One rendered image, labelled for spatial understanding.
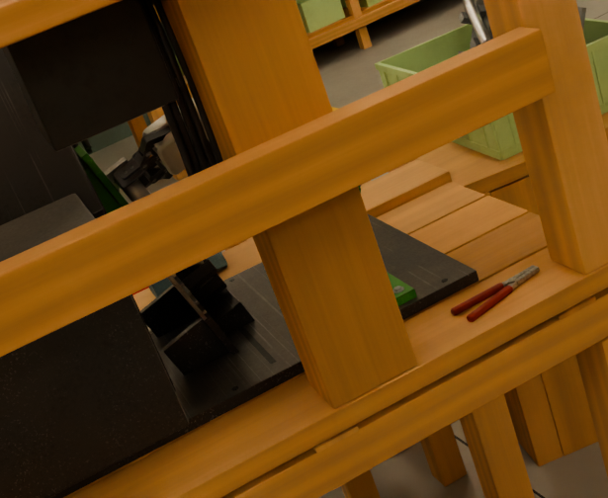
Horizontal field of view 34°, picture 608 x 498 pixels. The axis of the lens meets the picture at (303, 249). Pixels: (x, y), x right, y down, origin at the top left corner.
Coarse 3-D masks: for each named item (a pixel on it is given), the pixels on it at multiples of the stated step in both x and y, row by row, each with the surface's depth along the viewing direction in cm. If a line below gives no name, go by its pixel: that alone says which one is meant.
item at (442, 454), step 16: (448, 432) 248; (432, 448) 248; (448, 448) 250; (432, 464) 254; (448, 464) 251; (352, 480) 241; (368, 480) 242; (448, 480) 252; (352, 496) 242; (368, 496) 244
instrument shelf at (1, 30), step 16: (0, 0) 113; (16, 0) 104; (32, 0) 105; (48, 0) 105; (64, 0) 106; (80, 0) 106; (96, 0) 107; (112, 0) 108; (0, 16) 104; (16, 16) 104; (32, 16) 105; (48, 16) 106; (64, 16) 106; (80, 16) 107; (0, 32) 104; (16, 32) 105; (32, 32) 105
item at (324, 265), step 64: (192, 0) 115; (256, 0) 118; (512, 0) 132; (192, 64) 122; (256, 64) 120; (576, 64) 137; (256, 128) 122; (576, 128) 140; (576, 192) 142; (320, 256) 130; (576, 256) 147; (320, 320) 132; (384, 320) 136; (320, 384) 137
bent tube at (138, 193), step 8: (120, 160) 150; (112, 168) 150; (112, 176) 151; (136, 184) 150; (128, 192) 150; (136, 192) 149; (144, 192) 149; (136, 200) 149; (200, 264) 159; (192, 272) 160; (208, 280) 167
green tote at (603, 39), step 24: (600, 24) 236; (408, 48) 274; (432, 48) 275; (456, 48) 278; (600, 48) 224; (384, 72) 268; (408, 72) 252; (600, 72) 225; (600, 96) 227; (504, 120) 221; (480, 144) 230; (504, 144) 222
